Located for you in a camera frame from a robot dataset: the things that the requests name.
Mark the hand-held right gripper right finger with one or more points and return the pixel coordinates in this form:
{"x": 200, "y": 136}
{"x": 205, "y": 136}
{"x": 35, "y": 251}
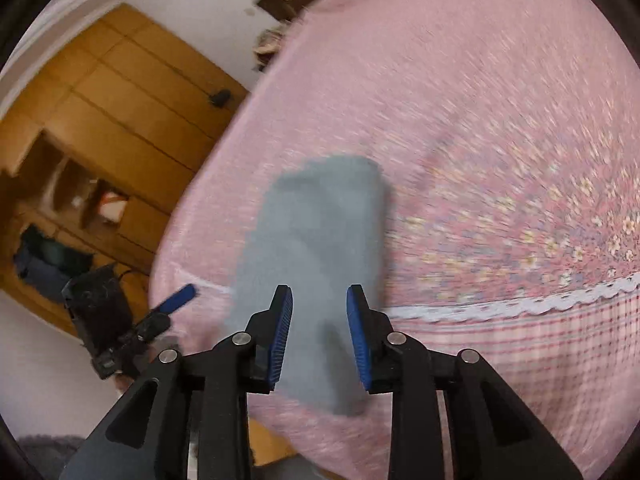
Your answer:
{"x": 359, "y": 345}

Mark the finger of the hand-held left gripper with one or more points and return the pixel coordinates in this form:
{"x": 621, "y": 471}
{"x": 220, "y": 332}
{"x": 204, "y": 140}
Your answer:
{"x": 175, "y": 299}

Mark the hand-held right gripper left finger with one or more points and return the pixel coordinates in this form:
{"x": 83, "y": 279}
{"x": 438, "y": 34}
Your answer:
{"x": 281, "y": 345}

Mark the grey pants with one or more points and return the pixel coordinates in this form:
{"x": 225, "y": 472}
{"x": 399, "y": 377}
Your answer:
{"x": 320, "y": 220}

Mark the dark hanging clothes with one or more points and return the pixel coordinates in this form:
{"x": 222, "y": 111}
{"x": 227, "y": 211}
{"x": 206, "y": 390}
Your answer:
{"x": 45, "y": 265}

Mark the red and white box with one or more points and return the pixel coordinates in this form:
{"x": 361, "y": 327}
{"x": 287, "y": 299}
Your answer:
{"x": 111, "y": 207}

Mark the grey fleece clothing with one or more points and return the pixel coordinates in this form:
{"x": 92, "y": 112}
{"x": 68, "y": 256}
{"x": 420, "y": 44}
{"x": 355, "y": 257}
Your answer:
{"x": 45, "y": 455}

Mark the small black wardrobe device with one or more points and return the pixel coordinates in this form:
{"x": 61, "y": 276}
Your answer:
{"x": 220, "y": 97}

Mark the wooden wardrobe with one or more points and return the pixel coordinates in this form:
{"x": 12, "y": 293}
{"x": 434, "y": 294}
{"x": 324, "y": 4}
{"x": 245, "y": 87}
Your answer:
{"x": 125, "y": 85}

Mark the pink floral bed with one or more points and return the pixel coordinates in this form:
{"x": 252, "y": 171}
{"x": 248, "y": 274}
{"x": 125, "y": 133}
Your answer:
{"x": 450, "y": 110}

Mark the pile of light clothes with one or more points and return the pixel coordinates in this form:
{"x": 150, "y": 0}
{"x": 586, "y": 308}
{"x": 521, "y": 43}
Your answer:
{"x": 270, "y": 42}

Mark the wooden bed frame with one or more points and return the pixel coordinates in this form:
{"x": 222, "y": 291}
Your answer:
{"x": 270, "y": 442}

